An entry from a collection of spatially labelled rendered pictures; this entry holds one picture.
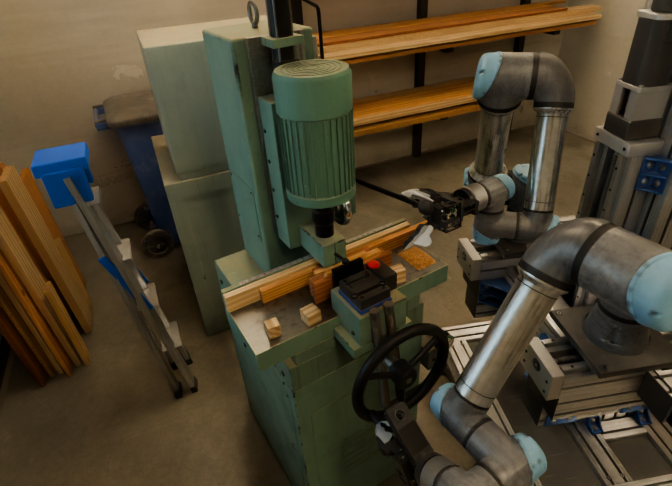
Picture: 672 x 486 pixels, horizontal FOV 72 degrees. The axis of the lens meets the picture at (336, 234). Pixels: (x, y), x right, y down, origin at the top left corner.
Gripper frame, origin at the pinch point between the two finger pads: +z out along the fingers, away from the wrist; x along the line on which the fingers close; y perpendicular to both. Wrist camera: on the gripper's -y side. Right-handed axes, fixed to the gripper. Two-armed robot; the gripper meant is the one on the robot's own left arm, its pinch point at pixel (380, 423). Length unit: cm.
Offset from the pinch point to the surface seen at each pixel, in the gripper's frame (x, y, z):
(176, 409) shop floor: -46, 19, 122
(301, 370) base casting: -7.9, -11.7, 20.4
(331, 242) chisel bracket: 12.2, -38.9, 19.8
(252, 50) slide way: 10, -89, 16
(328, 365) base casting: -0.3, -8.4, 22.3
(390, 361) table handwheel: 10.5, -8.2, 6.7
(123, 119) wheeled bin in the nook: -13, -118, 183
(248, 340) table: -17.2, -25.7, 18.8
